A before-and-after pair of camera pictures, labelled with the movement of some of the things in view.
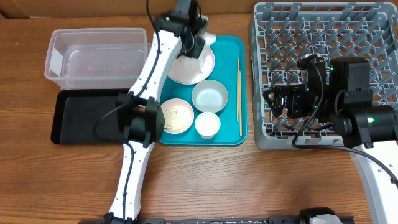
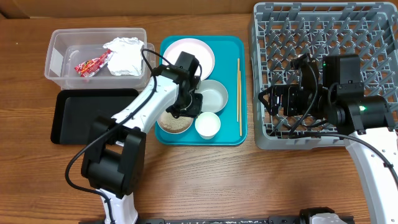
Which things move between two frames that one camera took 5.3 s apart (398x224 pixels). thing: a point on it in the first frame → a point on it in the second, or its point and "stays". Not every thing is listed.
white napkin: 208,38 → 127,61
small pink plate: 178,116 stays
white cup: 208,124 stays
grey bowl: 209,96 stays
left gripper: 196,50 → 194,109
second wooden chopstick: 240,102 stays
